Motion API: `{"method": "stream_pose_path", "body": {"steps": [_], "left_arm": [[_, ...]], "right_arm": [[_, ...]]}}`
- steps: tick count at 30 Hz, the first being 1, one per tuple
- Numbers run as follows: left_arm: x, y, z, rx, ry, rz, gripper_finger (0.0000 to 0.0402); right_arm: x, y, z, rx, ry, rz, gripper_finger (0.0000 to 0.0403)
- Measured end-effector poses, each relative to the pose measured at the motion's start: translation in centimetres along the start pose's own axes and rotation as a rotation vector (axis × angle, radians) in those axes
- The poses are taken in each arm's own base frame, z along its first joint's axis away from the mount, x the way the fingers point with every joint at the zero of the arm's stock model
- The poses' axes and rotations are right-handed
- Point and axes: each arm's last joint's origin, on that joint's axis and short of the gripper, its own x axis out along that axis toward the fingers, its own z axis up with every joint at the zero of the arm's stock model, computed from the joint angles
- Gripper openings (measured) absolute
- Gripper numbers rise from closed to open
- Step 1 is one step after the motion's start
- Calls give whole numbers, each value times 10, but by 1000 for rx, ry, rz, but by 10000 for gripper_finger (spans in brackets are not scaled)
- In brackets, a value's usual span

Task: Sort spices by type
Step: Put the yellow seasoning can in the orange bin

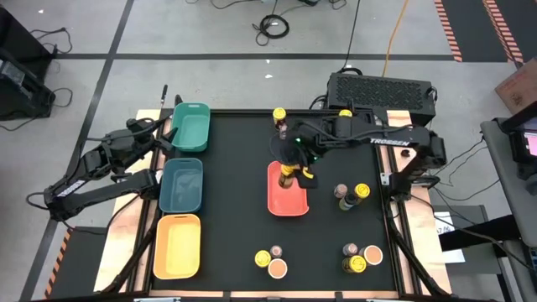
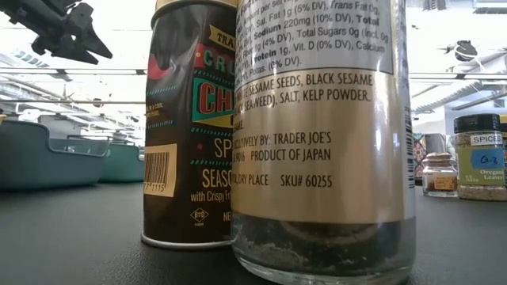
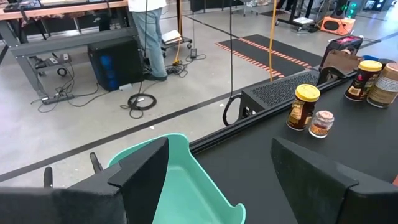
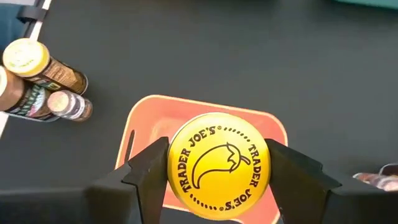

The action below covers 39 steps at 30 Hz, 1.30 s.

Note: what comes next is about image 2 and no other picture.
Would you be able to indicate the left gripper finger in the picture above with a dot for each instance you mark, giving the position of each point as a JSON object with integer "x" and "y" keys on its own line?
{"x": 63, "y": 49}
{"x": 91, "y": 31}

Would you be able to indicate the yellow-lidded chili seasoning tin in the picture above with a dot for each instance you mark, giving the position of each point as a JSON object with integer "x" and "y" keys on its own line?
{"x": 504, "y": 118}
{"x": 186, "y": 118}

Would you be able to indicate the glass sesame seasoning jar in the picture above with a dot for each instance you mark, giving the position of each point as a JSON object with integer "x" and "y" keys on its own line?
{"x": 317, "y": 158}

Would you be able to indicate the small cork-topped saffron jar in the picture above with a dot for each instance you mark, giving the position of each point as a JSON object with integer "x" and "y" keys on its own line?
{"x": 439, "y": 178}

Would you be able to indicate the oregano jar black lid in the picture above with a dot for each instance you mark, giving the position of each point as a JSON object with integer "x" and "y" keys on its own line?
{"x": 479, "y": 170}

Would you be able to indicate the grey overhead crossbar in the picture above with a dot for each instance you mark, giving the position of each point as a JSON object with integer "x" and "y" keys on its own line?
{"x": 99, "y": 71}

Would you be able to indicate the thin overhead crossbar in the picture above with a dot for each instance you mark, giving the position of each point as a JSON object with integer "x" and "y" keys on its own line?
{"x": 79, "y": 101}

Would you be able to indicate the white curved object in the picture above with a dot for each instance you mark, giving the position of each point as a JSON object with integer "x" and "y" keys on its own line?
{"x": 29, "y": 115}

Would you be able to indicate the yellow plastic bin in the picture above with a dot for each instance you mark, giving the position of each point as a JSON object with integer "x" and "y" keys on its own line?
{"x": 2, "y": 118}

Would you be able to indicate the blue plastic bin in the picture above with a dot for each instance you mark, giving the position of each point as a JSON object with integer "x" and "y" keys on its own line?
{"x": 39, "y": 166}

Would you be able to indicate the green plastic bin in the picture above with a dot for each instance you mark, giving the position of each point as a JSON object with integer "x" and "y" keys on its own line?
{"x": 123, "y": 166}

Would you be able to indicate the colourful patterned panel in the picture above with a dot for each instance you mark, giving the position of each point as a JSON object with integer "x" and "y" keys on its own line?
{"x": 419, "y": 154}

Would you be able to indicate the black hanging ceiling lamp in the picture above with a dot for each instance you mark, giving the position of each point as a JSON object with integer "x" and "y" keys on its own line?
{"x": 465, "y": 51}

